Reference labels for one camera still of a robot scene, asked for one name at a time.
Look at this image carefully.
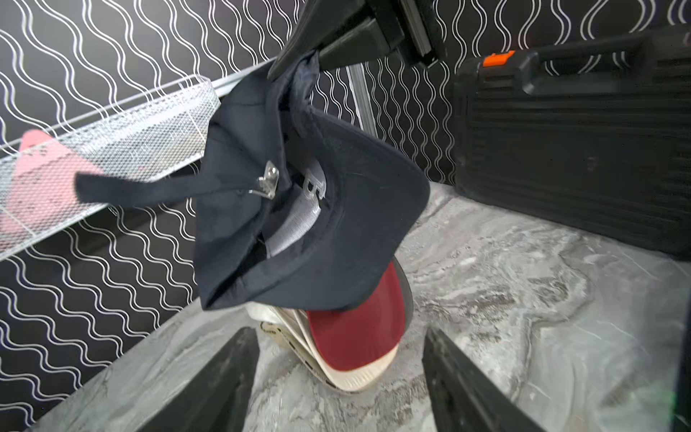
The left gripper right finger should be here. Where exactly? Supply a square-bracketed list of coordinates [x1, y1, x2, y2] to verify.
[422, 327, 542, 432]

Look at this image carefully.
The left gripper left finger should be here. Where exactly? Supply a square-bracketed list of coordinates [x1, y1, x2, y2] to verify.
[140, 327, 260, 431]

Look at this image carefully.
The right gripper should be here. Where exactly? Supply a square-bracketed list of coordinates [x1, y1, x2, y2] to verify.
[268, 0, 446, 80]

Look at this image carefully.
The red baseball cap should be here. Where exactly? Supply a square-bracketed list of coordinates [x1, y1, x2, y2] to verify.
[307, 259, 414, 369]

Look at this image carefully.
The navy baseball cap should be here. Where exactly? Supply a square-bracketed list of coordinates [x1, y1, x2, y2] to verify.
[75, 53, 430, 311]

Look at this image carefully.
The cream baseball cap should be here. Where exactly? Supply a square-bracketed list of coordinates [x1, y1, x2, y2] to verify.
[246, 302, 399, 393]

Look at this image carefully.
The pink triangular card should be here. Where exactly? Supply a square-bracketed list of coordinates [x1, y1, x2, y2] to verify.
[1, 130, 103, 241]

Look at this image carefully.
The black orange tool case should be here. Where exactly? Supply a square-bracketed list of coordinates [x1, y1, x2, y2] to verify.
[453, 24, 690, 257]

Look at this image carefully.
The white wire basket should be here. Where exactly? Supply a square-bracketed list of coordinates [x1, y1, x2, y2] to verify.
[1, 75, 220, 257]

